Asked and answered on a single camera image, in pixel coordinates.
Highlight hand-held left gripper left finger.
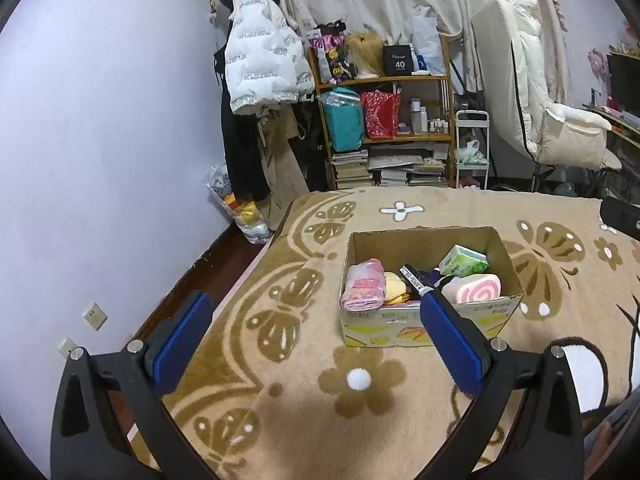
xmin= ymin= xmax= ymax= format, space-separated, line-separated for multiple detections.
xmin=50 ymin=290 xmax=221 ymax=480

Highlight red bag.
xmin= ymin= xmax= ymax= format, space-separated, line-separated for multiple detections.
xmin=360 ymin=91 xmax=402 ymax=140

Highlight beige butterfly print carpet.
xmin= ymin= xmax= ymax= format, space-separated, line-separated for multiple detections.
xmin=132 ymin=187 xmax=640 ymax=480

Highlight plastic bag of items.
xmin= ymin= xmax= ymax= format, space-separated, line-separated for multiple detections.
xmin=207 ymin=162 xmax=273 ymax=246

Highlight beige hanging coat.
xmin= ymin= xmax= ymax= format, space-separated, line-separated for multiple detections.
xmin=257 ymin=107 xmax=311 ymax=228

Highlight white puffer jacket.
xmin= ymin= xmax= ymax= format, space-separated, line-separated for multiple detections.
xmin=224 ymin=0 xmax=316 ymax=116

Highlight yellow plush dog toy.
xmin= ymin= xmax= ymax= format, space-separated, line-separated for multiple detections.
xmin=382 ymin=271 xmax=423 ymax=306

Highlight pink and black snack bags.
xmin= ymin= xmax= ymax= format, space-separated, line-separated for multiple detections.
xmin=307 ymin=22 xmax=348 ymax=85

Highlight black box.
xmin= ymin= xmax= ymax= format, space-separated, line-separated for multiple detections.
xmin=382 ymin=45 xmax=416 ymax=77

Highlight white plastic bag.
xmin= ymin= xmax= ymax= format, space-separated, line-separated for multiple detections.
xmin=411 ymin=14 xmax=446 ymax=76

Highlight pink swiss roll plush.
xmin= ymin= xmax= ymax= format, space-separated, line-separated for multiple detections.
xmin=440 ymin=272 xmax=502 ymax=306

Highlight black tissue packet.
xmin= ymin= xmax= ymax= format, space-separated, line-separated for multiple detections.
xmin=399 ymin=263 xmax=436 ymax=296

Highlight white trolley cart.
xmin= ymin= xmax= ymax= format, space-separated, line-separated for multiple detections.
xmin=454 ymin=110 xmax=491 ymax=190

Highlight black monitor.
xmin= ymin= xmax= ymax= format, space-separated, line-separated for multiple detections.
xmin=607 ymin=52 xmax=640 ymax=116

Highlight cream padded chair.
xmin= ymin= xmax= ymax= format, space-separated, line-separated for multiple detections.
xmin=471 ymin=0 xmax=623 ymax=193

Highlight wooden shelf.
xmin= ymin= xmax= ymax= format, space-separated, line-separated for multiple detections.
xmin=306 ymin=35 xmax=456 ymax=191

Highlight pink desk fan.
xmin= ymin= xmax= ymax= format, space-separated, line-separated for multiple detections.
xmin=587 ymin=49 xmax=611 ymax=106

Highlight stack of books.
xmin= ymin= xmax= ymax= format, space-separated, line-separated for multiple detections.
xmin=331 ymin=149 xmax=372 ymax=190

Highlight blonde wig head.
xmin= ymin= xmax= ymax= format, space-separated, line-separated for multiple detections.
xmin=347 ymin=31 xmax=385 ymax=80

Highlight printed cardboard box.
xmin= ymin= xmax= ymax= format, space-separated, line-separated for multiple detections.
xmin=340 ymin=226 xmax=525 ymax=348

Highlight teal bag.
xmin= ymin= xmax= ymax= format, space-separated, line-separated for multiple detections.
xmin=317 ymin=87 xmax=366 ymax=153

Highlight row of small bottles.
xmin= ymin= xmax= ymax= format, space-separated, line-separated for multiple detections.
xmin=410 ymin=100 xmax=451 ymax=136

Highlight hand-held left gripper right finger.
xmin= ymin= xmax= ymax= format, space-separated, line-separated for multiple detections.
xmin=417 ymin=291 xmax=585 ymax=480

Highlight black hanging garment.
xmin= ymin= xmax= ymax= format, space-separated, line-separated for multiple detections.
xmin=220 ymin=105 xmax=271 ymax=201

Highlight pile of books and papers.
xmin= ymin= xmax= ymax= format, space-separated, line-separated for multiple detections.
xmin=367 ymin=142 xmax=451 ymax=188

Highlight wooden desk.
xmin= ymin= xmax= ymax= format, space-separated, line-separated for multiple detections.
xmin=582 ymin=102 xmax=640 ymax=161

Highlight green tissue packet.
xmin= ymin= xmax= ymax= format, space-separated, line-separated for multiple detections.
xmin=439 ymin=244 xmax=490 ymax=278

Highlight pink plastic packet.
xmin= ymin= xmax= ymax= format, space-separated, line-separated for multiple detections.
xmin=340 ymin=259 xmax=387 ymax=313

